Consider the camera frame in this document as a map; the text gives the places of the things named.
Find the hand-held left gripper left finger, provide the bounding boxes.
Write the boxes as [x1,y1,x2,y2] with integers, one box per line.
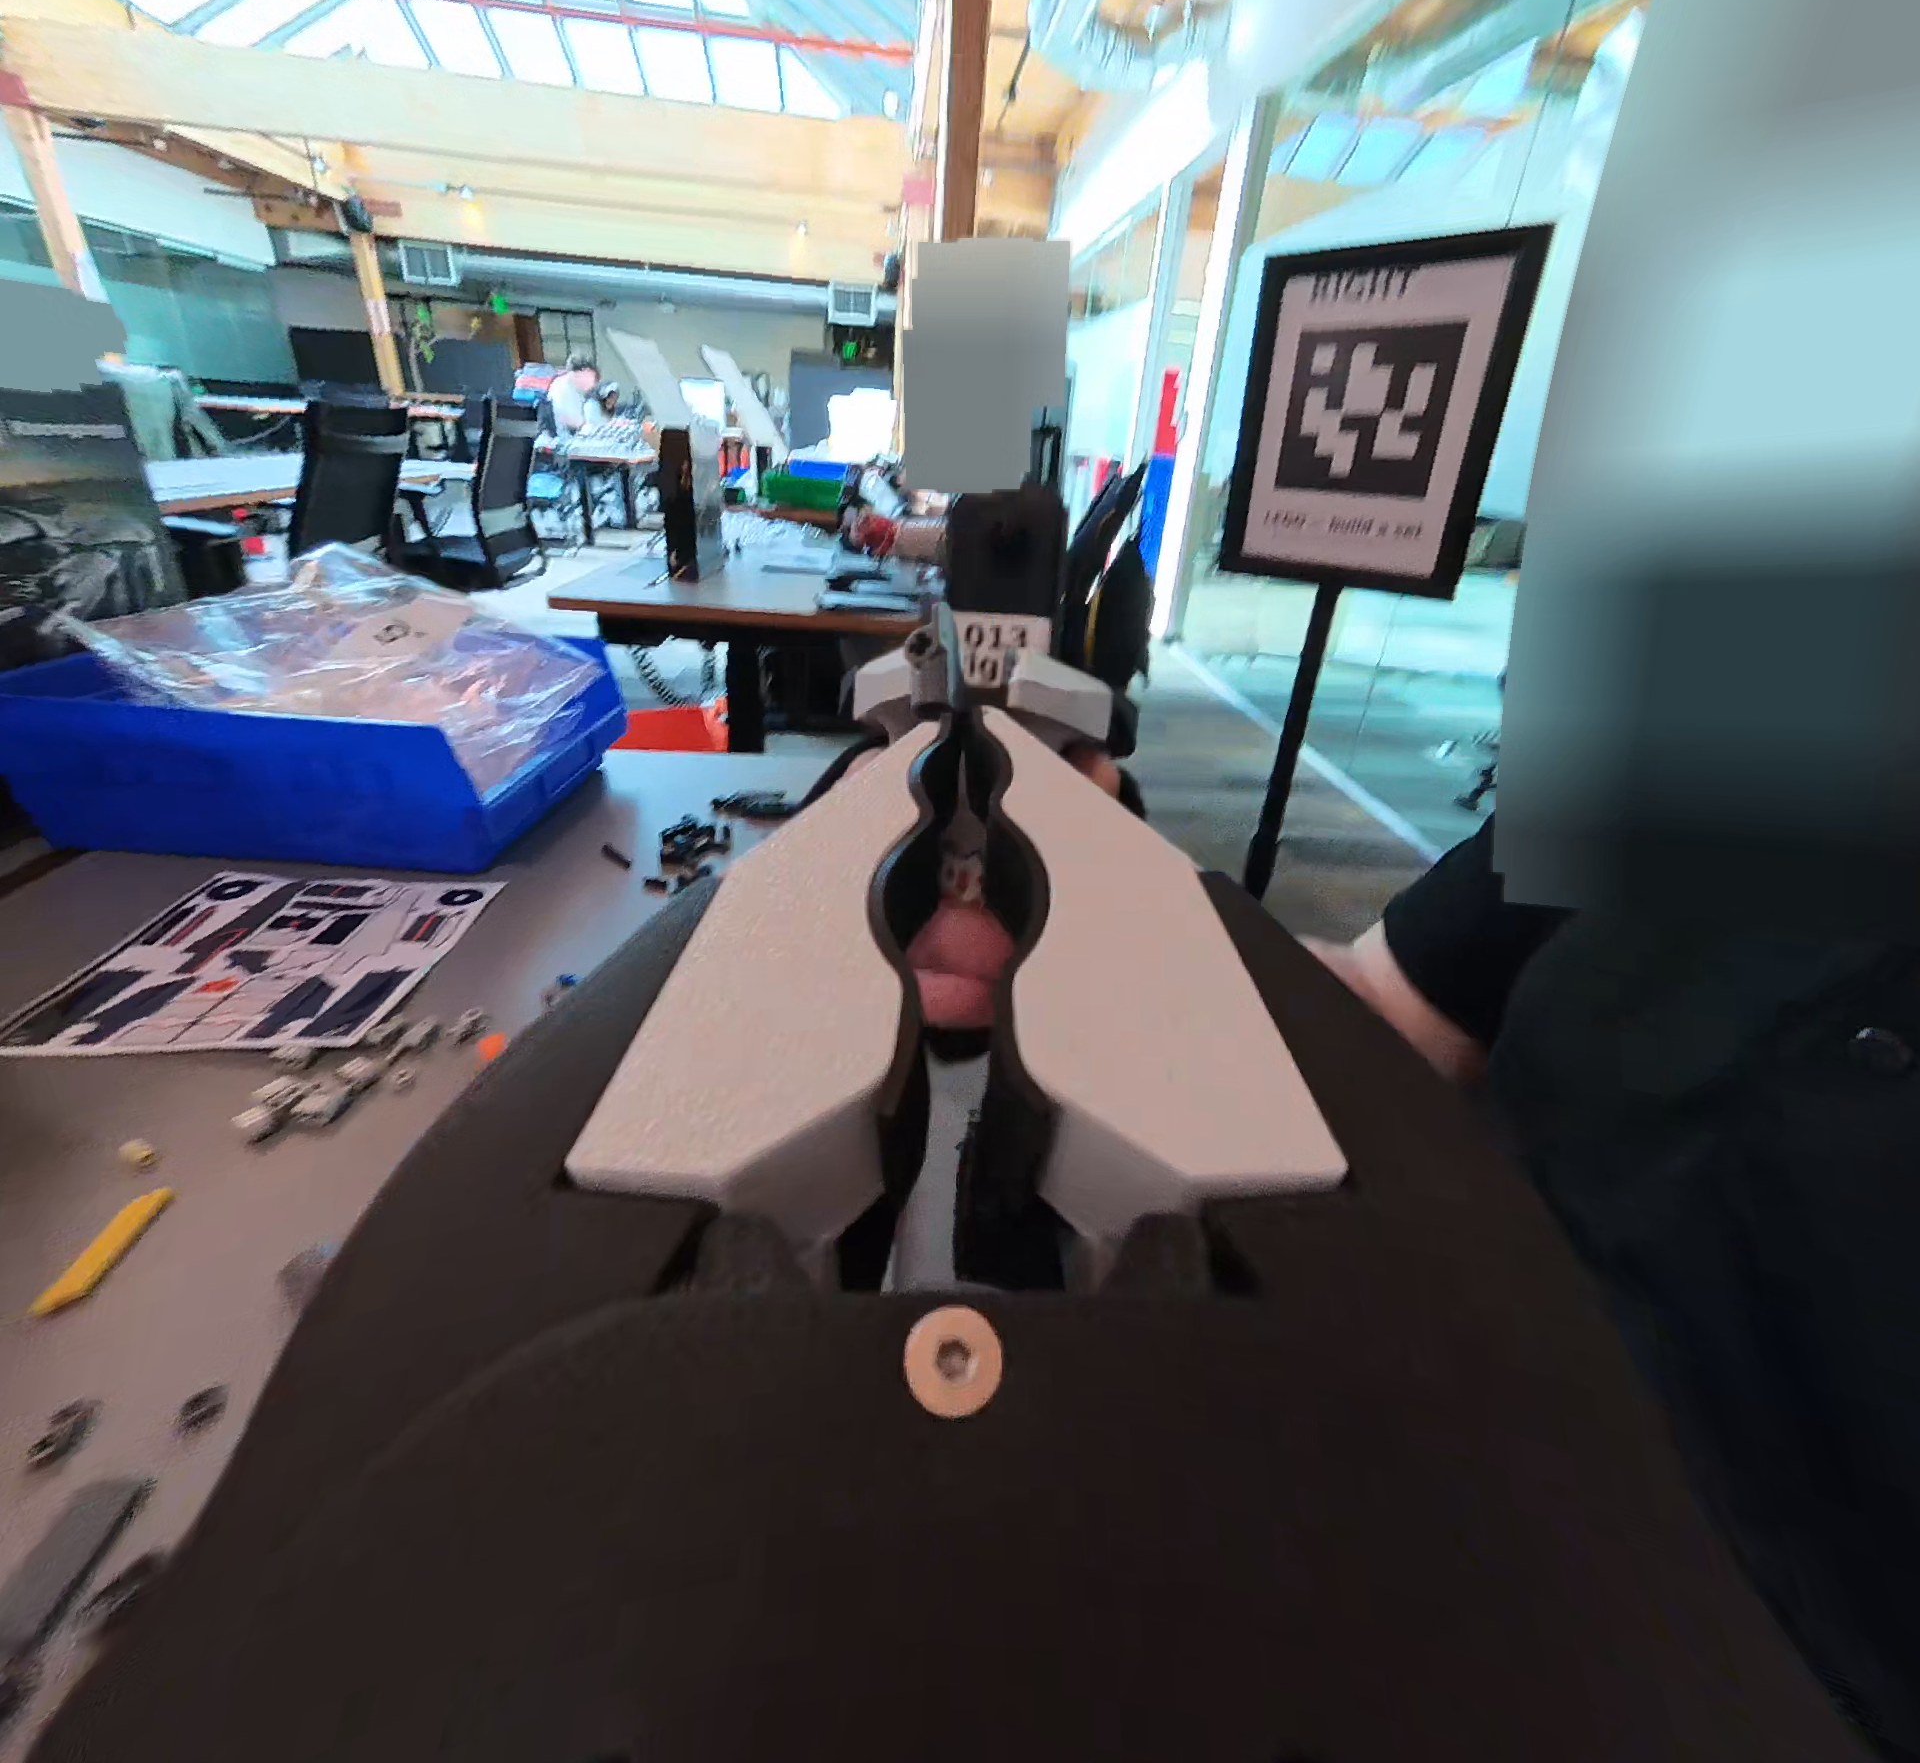
[565,718,953,1265]

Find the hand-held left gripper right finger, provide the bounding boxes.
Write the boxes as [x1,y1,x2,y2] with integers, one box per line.
[965,709,1348,1258]

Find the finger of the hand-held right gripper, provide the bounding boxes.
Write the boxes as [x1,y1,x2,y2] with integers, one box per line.
[1006,659,1113,746]
[849,643,942,730]

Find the light grey lego connector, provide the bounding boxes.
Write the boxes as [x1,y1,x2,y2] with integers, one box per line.
[905,598,980,724]

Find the long grey lego axle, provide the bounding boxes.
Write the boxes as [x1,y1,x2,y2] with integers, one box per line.
[934,724,992,904]

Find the scattered black lego pieces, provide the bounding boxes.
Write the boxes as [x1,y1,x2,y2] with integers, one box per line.
[599,786,783,895]

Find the lego sticker sheet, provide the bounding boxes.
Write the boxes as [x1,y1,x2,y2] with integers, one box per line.
[0,869,507,1057]

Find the yellow lego axle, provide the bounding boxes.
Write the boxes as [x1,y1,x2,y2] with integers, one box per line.
[24,1187,179,1321]

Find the lego set box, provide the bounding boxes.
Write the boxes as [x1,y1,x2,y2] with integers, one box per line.
[0,382,192,672]

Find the dark grey flat lego tile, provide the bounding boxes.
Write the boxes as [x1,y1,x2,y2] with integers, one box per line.
[0,1476,161,1661]

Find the background wooden desk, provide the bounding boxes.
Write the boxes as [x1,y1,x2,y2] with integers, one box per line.
[547,546,934,754]

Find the dark upright box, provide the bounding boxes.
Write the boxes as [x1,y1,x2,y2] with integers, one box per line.
[657,419,729,581]

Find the marker sign on pole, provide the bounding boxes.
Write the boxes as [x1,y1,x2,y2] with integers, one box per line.
[1211,224,1556,904]

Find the pile of light grey connectors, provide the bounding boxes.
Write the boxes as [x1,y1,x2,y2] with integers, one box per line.
[231,1008,489,1143]

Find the black office chair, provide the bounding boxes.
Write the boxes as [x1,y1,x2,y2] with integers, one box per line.
[433,395,550,588]
[287,395,416,566]

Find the blue plastic bin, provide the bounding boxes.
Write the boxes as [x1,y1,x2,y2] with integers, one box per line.
[0,630,630,877]

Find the clear plastic bag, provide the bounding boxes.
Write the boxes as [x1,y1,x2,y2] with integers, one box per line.
[58,542,603,807]

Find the person's black shirt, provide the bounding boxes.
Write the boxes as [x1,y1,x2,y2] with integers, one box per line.
[1378,802,1920,1763]

